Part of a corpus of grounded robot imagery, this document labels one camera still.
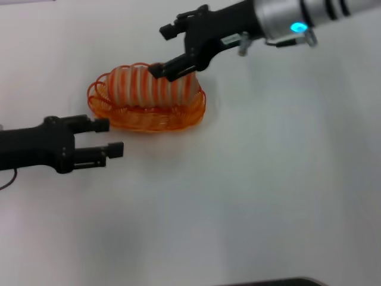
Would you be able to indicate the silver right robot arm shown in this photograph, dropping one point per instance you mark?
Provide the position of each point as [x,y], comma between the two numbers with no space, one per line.
[282,15]

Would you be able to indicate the silver metal wrist bracket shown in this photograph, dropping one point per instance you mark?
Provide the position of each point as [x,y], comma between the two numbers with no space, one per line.
[311,37]

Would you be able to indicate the silver metal wrist knob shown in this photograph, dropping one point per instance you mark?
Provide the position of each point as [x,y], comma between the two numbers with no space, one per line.
[243,44]

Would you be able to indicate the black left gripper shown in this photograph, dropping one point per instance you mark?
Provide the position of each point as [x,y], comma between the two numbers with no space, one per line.
[29,149]

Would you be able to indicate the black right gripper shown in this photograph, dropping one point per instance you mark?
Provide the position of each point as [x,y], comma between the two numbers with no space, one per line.
[214,26]

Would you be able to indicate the dark rounded robot base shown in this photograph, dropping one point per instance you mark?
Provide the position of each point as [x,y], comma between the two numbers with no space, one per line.
[268,282]

